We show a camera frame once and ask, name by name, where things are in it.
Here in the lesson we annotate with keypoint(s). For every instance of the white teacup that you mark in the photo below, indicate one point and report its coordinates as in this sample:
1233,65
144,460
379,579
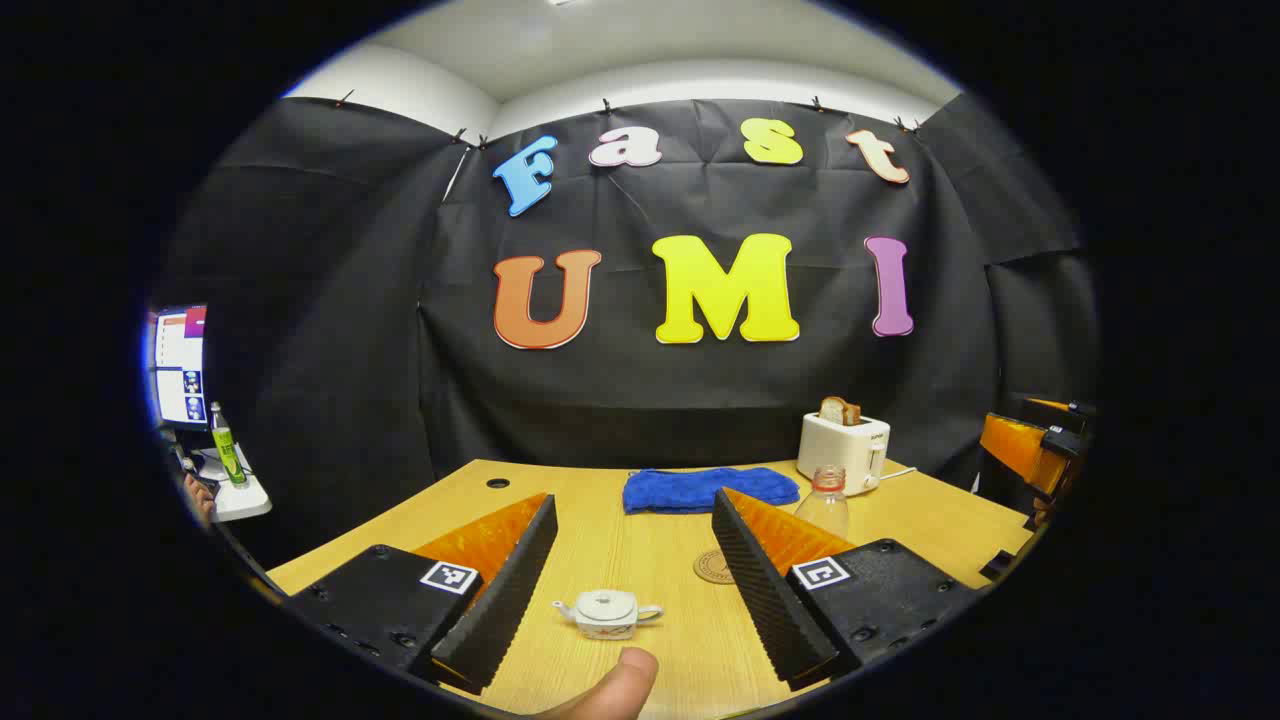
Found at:
605,628

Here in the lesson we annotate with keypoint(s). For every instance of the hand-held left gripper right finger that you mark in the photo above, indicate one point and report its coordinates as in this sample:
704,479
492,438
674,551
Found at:
760,590

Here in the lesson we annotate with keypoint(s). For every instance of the white side table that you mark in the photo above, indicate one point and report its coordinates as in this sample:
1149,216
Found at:
245,500

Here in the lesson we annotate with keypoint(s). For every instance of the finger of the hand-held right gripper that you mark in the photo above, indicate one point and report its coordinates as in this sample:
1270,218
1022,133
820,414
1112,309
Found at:
1060,410
1010,450

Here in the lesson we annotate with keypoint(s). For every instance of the computer monitor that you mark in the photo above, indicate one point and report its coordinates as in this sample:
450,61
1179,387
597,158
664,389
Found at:
180,360

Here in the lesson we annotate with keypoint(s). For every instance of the bread slice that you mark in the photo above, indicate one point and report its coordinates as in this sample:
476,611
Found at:
838,411

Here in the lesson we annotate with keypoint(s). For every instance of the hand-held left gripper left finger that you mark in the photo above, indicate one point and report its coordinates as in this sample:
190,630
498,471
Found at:
500,600

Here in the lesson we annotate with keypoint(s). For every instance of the blue towel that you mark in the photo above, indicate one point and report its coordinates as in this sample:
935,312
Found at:
690,490

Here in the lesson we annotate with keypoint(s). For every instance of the green drink bottle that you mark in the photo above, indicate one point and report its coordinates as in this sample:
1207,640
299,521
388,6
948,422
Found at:
228,455

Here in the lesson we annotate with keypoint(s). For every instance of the round brown coaster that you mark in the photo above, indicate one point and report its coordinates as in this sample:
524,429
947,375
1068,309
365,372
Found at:
712,566

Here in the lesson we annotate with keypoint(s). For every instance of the white toaster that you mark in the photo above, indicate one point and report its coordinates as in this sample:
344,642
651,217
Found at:
835,450

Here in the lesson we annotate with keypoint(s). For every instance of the clear plastic water bottle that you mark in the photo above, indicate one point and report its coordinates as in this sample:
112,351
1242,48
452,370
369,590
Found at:
825,510

